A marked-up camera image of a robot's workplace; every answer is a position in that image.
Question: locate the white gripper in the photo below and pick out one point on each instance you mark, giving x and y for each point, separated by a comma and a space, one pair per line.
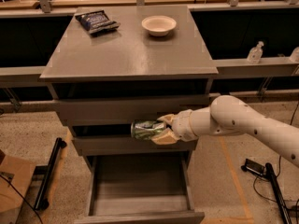
181, 125

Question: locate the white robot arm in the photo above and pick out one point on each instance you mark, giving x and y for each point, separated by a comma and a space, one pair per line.
228, 115

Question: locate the grey top drawer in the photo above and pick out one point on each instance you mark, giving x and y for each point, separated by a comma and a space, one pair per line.
125, 110

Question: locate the grey middle drawer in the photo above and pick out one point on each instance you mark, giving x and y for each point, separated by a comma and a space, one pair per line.
124, 144

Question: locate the grey open bottom drawer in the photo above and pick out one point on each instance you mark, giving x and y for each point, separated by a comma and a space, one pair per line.
148, 188

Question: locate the grey drawer cabinet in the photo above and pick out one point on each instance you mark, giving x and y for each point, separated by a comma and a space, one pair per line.
129, 62

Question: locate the black floor device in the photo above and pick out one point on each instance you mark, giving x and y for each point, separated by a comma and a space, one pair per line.
253, 167

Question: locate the white paper bowl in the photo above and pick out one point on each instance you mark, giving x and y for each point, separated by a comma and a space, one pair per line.
159, 25

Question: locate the clear sanitizer bottle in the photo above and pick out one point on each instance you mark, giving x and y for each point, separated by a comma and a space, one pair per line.
256, 53

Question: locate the black bar right floor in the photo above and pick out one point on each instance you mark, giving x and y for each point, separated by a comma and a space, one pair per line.
271, 176

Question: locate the black bar floor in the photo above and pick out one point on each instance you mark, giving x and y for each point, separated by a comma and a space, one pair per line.
271, 176
46, 171

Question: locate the blue chip bag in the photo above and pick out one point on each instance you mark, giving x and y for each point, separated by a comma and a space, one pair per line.
97, 21

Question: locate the black bar left floor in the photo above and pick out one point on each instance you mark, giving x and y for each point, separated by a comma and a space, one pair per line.
46, 171

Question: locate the cardboard box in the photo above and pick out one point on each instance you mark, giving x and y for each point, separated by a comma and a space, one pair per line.
15, 179

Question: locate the grey metal rail frame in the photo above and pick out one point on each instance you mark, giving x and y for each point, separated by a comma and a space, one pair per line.
228, 33

